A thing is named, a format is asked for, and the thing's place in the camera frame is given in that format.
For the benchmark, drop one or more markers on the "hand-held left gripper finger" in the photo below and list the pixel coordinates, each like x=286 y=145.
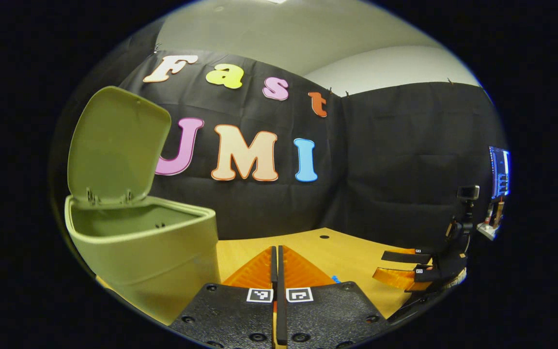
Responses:
x=280 y=271
x=274 y=266

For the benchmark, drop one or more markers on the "blue paper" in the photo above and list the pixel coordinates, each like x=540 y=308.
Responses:
x=335 y=279

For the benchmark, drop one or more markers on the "black backdrop cloth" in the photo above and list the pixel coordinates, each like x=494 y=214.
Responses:
x=380 y=169

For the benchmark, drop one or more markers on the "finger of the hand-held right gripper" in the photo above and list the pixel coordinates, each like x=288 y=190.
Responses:
x=402 y=256
x=395 y=277

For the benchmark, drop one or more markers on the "wooden desktop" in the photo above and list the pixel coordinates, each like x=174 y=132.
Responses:
x=342 y=254

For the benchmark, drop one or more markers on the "green desktop garbage bin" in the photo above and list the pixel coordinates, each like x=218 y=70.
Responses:
x=153 y=261

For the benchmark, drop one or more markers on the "computer monitor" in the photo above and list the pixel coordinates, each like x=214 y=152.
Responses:
x=500 y=169

